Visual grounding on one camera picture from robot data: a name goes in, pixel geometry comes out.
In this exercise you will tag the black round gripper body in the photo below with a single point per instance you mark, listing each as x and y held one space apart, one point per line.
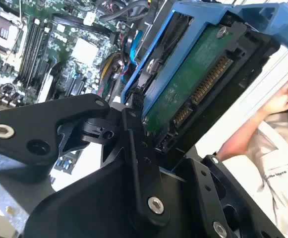
96 210

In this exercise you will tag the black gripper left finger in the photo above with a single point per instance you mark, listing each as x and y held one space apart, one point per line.
34 119

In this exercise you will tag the hard disk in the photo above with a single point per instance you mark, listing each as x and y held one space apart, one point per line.
183 81

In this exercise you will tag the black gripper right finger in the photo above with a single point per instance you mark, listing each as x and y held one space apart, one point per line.
205 198

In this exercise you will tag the person's bare hand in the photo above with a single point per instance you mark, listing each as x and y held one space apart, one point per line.
280 99

